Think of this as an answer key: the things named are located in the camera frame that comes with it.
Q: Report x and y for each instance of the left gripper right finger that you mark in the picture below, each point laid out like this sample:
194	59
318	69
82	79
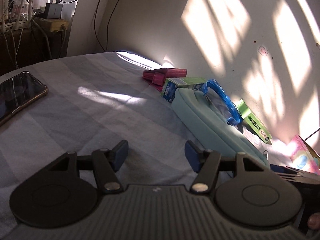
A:
206	164

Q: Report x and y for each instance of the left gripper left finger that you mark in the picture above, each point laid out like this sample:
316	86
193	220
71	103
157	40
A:
106	163

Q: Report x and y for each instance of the blue polka dot headband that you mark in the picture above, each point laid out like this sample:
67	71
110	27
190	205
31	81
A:
212	84

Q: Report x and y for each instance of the green white toothpaste box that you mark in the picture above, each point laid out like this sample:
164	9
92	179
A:
254	122

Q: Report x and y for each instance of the green blue toothpaste box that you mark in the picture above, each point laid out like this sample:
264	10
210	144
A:
173	83

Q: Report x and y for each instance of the person's right hand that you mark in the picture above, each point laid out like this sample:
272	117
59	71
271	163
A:
314	221

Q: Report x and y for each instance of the teal zip pouch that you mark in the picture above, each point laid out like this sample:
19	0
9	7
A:
210	127

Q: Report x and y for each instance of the black smartphone gold case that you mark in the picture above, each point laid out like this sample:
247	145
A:
18	92

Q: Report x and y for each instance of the dark cluttered side table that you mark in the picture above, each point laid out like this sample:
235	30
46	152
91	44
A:
33	31

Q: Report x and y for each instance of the white wall sticker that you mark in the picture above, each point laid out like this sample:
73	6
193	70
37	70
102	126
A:
263	51

